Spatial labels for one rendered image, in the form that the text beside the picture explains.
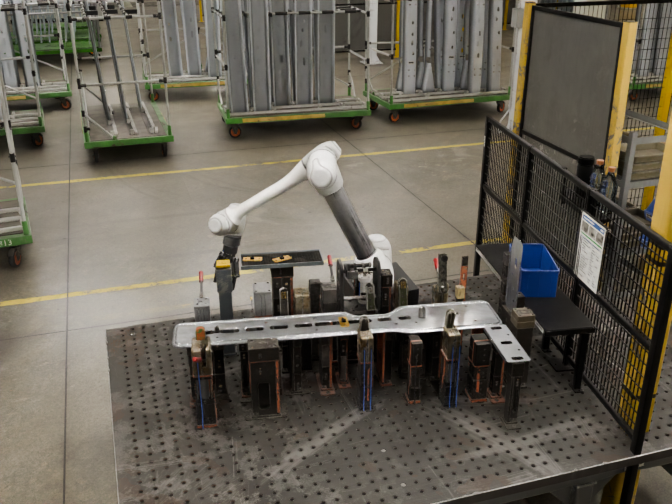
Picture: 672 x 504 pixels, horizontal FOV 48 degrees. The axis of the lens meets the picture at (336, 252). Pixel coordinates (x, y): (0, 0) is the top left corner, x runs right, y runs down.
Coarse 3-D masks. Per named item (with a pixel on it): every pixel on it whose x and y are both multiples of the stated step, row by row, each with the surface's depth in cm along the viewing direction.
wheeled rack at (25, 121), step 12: (24, 12) 856; (36, 84) 891; (36, 96) 895; (0, 120) 920; (12, 120) 923; (24, 120) 929; (36, 120) 933; (0, 132) 894; (24, 132) 903; (36, 132) 908; (36, 144) 922
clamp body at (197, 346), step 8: (208, 336) 296; (192, 344) 290; (200, 344) 290; (208, 344) 290; (192, 352) 286; (200, 352) 287; (208, 352) 287; (208, 360) 289; (200, 368) 289; (208, 368) 290; (200, 376) 291; (208, 376) 292; (200, 384) 294; (208, 384) 296; (200, 392) 293; (208, 392) 297; (200, 400) 296; (208, 400) 297; (200, 408) 297; (208, 408) 298; (216, 408) 310; (200, 416) 299; (208, 416) 299; (216, 416) 305; (200, 424) 300; (208, 424) 301; (216, 424) 301
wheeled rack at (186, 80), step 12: (144, 60) 1125; (144, 72) 1195; (168, 72) 1226; (204, 72) 1191; (144, 84) 1156; (156, 84) 1141; (168, 84) 1145; (180, 84) 1150; (192, 84) 1155; (204, 84) 1160; (216, 84) 1165; (156, 96) 1157
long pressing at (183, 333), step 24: (336, 312) 326; (408, 312) 326; (432, 312) 326; (480, 312) 326; (192, 336) 308; (216, 336) 308; (240, 336) 308; (264, 336) 308; (288, 336) 308; (312, 336) 308; (336, 336) 310
